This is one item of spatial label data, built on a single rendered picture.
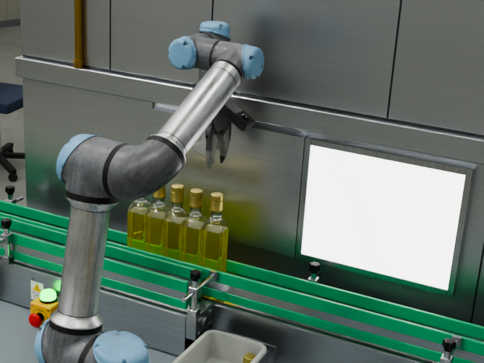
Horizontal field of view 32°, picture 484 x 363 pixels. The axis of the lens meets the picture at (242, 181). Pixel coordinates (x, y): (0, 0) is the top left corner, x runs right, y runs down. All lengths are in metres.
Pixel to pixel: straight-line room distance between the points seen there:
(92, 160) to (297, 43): 0.68
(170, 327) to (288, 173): 0.51
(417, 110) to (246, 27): 0.49
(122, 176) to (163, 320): 0.63
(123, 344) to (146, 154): 0.41
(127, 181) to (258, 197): 0.65
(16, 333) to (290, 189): 0.84
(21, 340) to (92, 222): 0.65
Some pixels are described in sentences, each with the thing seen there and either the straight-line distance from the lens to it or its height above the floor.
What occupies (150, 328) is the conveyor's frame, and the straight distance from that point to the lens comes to 2.30.
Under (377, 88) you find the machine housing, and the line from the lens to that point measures 2.15.
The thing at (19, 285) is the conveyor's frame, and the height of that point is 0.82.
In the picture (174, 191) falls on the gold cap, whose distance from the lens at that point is 2.27.
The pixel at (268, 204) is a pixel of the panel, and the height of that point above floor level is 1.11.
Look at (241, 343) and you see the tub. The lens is 2.21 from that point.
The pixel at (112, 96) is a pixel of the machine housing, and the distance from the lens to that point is 2.51.
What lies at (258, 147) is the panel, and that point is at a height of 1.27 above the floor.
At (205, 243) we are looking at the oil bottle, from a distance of 2.26.
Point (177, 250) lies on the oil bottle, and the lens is 2.31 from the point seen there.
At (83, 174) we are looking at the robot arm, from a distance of 1.79.
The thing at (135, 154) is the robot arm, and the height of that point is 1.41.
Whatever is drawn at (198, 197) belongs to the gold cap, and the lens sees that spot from 2.24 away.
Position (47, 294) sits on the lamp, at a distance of 2.39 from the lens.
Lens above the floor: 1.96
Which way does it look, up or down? 20 degrees down
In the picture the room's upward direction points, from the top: 3 degrees clockwise
